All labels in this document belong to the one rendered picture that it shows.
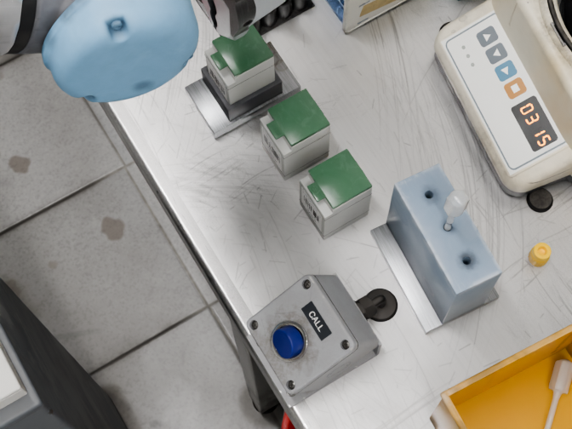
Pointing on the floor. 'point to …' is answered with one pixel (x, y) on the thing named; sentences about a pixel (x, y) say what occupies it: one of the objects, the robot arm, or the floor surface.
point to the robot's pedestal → (48, 377)
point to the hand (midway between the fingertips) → (220, 28)
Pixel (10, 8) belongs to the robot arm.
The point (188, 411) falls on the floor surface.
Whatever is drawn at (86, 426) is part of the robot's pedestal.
